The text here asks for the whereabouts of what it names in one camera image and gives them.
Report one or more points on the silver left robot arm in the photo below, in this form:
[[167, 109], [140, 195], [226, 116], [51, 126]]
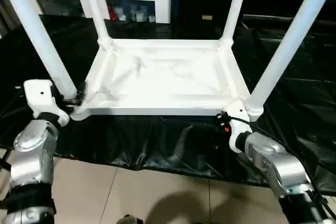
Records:
[[34, 150]]

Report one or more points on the black plastic mat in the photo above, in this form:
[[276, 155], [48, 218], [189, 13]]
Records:
[[157, 142]]

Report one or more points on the white plastic table top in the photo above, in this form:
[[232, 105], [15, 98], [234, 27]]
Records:
[[162, 77]]

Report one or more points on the small brown tag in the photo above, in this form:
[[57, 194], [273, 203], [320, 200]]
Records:
[[207, 16]]

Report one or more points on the long black rail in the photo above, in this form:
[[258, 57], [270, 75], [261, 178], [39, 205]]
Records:
[[275, 19]]

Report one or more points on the beige curtain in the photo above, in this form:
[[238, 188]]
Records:
[[6, 11]]

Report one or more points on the white plastic table leg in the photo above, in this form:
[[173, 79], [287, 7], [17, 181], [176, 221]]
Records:
[[233, 6], [44, 37], [94, 6], [288, 37]]

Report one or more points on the red item behind glass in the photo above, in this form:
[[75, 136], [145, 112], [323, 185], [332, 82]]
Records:
[[112, 12]]

